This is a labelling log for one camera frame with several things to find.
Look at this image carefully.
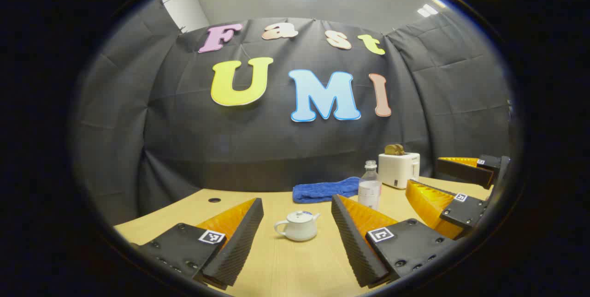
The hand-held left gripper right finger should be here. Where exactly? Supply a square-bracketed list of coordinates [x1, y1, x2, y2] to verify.
[331, 194, 461, 288]

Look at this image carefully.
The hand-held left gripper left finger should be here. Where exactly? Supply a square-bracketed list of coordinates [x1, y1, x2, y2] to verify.
[131, 198, 264, 288]

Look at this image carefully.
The clear plastic water bottle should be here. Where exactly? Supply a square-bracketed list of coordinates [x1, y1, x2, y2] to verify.
[358, 160, 383, 211]

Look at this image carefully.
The blue towel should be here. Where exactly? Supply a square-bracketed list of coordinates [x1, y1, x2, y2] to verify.
[292, 177, 361, 204]

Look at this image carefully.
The white toaster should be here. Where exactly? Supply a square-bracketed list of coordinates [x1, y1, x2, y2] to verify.
[378, 152, 421, 190]

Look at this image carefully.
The black backdrop cloth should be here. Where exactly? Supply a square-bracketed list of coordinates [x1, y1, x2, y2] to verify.
[74, 0, 514, 228]

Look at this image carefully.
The small ceiling light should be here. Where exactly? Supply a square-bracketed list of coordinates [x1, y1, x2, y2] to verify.
[417, 0, 447, 17]

